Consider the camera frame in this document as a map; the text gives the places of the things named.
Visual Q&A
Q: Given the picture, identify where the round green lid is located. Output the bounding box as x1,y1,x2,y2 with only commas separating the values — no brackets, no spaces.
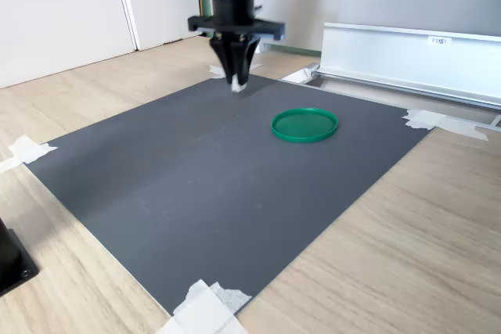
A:
270,107,340,145

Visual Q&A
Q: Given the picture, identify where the dark grey mat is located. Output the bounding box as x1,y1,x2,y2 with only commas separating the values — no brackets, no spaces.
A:
23,73,436,317

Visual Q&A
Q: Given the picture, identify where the aluminium cable duct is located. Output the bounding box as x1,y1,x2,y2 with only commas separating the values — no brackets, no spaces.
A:
280,22,501,132

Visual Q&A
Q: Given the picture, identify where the small white plastic terminal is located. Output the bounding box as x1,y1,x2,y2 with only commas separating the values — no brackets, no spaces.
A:
230,75,249,94

